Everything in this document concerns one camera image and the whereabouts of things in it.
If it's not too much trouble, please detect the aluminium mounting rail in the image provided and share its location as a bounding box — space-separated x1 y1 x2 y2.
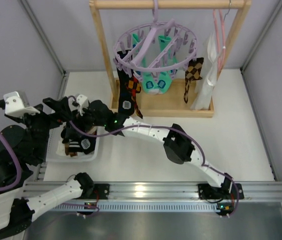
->
20 181 282 213

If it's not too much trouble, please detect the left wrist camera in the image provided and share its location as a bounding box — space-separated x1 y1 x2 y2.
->
3 91 40 119

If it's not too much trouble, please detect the black blue patterned sock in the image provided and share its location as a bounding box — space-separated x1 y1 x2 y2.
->
60 124 98 158

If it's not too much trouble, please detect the brown argyle sock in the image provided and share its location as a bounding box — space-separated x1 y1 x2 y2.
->
183 57 204 104

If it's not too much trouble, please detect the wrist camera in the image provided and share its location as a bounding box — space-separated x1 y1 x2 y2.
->
68 94 89 116
3 91 40 119

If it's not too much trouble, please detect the pink clothes hanger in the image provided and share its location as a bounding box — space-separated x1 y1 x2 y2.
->
213 0 232 74

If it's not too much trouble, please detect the purple cable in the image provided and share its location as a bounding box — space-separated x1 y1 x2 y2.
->
0 103 100 235
65 119 243 218

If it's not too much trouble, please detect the purple round clip hanger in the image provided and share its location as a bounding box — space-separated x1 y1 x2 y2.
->
113 1 198 82

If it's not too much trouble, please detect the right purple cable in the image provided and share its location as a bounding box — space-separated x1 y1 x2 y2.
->
65 119 243 218

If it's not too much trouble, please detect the white plastic basket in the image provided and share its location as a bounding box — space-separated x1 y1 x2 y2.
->
46 104 99 163

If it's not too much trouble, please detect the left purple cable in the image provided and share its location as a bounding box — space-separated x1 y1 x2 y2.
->
0 103 100 235

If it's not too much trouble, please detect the wooden clothes rack frame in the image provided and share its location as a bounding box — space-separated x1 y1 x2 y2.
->
89 0 251 118

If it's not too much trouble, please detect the socks pile in basket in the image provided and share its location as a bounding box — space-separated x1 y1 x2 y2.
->
55 124 98 159

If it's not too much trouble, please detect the black sock with label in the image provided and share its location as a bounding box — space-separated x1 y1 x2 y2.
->
115 49 138 117

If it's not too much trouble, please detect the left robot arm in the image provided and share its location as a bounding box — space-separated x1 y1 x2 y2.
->
0 95 95 240

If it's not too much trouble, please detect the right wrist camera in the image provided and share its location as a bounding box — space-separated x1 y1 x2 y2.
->
68 94 89 116

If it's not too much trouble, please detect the white hanging garment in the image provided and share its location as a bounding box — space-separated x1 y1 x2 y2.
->
190 32 218 111

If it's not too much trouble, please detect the red orange argyle sock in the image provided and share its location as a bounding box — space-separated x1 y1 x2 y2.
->
126 76 143 119

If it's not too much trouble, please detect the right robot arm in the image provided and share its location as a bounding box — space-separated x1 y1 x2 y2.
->
62 100 244 203

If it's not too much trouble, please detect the green sock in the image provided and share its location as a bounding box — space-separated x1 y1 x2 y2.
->
157 35 178 94
132 33 159 95

